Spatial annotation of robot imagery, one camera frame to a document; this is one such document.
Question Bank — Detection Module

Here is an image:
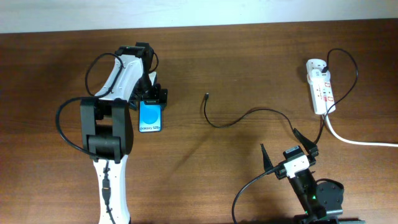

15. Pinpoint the white power strip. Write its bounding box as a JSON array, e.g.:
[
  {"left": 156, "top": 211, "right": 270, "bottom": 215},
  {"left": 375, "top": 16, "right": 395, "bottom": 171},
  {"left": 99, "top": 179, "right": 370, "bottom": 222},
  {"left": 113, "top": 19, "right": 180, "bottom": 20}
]
[{"left": 306, "top": 58, "right": 336, "bottom": 115}]

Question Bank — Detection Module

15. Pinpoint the blue Galaxy smartphone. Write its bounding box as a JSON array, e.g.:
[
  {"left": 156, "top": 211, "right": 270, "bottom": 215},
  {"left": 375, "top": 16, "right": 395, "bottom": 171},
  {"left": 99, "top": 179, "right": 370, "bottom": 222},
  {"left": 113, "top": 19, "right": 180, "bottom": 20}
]
[{"left": 139, "top": 101, "right": 162, "bottom": 133}]

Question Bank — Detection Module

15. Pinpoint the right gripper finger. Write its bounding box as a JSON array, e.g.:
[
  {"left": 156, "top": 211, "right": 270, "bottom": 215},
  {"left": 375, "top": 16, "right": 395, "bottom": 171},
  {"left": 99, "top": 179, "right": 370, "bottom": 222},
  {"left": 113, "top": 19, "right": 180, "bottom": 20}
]
[
  {"left": 293, "top": 128, "right": 318, "bottom": 156},
  {"left": 260, "top": 143, "right": 274, "bottom": 172}
]

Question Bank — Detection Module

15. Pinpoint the white USB charger plug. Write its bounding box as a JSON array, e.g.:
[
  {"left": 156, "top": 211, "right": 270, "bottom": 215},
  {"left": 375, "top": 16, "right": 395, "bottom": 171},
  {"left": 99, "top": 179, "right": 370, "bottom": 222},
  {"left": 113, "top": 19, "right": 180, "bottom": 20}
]
[{"left": 307, "top": 69, "right": 330, "bottom": 85}]

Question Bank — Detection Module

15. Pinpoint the black USB charging cable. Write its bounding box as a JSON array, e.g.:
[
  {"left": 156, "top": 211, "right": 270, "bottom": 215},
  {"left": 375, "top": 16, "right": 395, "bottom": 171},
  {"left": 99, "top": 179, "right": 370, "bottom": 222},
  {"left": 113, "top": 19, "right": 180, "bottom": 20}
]
[{"left": 203, "top": 48, "right": 359, "bottom": 145}]

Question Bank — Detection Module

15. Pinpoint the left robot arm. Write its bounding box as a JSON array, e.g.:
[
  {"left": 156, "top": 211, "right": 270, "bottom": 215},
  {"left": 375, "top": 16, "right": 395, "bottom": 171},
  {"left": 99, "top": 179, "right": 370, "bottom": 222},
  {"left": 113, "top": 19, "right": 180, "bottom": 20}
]
[{"left": 80, "top": 42, "right": 168, "bottom": 223}]

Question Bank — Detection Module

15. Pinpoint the white power strip cord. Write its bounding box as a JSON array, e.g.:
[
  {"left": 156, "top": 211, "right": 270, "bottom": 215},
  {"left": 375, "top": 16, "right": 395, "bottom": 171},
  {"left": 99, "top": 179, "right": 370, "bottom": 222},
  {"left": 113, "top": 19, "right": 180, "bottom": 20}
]
[{"left": 325, "top": 113, "right": 398, "bottom": 148}]

